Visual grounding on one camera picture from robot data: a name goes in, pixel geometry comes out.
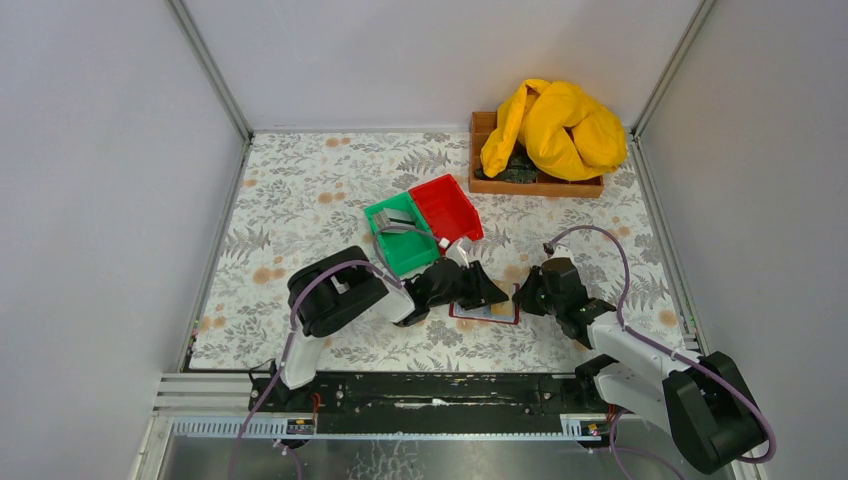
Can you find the red leather card holder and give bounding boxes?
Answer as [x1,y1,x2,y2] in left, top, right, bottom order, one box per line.
[449,281,520,325]

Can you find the green plastic bin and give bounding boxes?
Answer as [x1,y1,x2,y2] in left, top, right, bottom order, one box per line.
[364,192,441,276]

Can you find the red plastic bin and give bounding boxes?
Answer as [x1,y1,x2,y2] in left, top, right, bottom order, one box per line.
[408,174,484,241]

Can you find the gold credit card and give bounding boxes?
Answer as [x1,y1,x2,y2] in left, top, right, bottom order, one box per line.
[471,302,516,323]

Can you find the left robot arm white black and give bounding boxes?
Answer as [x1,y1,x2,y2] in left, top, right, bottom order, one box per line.
[273,246,510,391]

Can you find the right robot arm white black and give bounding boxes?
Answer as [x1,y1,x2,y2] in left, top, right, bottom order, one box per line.
[513,257,770,474]

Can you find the silver cards in green bin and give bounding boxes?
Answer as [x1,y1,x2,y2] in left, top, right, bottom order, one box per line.
[373,208,416,229]

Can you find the dark green item in tray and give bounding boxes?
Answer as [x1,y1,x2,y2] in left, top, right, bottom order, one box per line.
[473,150,540,184]

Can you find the yellow cloth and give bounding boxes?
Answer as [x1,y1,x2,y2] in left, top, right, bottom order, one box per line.
[480,79,627,182]

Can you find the wooden tray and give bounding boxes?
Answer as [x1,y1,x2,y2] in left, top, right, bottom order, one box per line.
[468,111,605,199]

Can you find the floral table mat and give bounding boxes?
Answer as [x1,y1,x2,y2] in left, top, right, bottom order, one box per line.
[188,133,684,373]

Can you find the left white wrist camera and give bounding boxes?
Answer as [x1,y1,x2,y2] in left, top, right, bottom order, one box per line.
[438,237,472,268]

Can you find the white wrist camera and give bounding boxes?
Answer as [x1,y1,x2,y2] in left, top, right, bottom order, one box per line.
[438,237,472,268]
[543,242,574,260]

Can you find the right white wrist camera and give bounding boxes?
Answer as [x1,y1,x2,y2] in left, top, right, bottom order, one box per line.
[543,242,574,260]

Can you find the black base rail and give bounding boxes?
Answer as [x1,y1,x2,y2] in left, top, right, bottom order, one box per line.
[249,372,615,435]

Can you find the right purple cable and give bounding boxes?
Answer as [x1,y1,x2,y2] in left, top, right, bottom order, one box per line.
[544,225,778,480]

